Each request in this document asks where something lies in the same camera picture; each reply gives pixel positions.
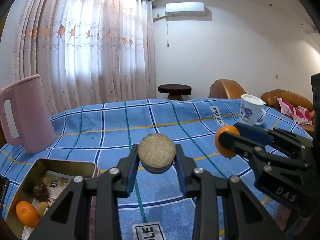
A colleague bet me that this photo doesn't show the orange tangerine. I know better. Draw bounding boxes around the orange tangerine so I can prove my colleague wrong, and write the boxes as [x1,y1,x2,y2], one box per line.
[215,125,240,159]

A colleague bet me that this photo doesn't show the cork-lidded small jar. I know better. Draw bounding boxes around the cork-lidded small jar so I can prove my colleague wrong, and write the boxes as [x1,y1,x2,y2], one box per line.
[138,133,176,174]

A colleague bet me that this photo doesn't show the white mug blue print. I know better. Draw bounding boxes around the white mug blue print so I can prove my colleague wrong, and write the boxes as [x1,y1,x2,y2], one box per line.
[239,94,266,126]

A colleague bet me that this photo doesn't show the pink floral cushion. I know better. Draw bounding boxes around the pink floral cushion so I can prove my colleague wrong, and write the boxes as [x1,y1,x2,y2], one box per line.
[277,98,312,125]

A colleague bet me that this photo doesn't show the tangerine inside tin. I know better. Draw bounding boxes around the tangerine inside tin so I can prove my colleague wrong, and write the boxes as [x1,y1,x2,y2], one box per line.
[15,201,40,229]

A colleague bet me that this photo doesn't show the gold metal tin box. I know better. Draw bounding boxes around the gold metal tin box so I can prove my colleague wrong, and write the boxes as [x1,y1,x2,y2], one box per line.
[5,158,99,239]

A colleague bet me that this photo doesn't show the brown leather armchair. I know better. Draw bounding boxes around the brown leather armchair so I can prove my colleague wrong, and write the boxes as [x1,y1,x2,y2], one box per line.
[209,79,246,99]

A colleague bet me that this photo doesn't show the pink plastic pitcher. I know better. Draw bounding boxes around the pink plastic pitcher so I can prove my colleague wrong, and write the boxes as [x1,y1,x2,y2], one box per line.
[1,74,56,154]

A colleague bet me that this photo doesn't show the dark round stool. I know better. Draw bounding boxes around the dark round stool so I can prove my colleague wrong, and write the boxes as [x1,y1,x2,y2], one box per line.
[158,84,192,101]

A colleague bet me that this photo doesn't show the sheer floral curtain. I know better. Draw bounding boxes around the sheer floral curtain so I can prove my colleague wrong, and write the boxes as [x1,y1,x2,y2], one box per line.
[12,0,156,114]

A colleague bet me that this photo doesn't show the white wall air conditioner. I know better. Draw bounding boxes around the white wall air conditioner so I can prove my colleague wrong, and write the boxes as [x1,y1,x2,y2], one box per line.
[153,2,206,22]

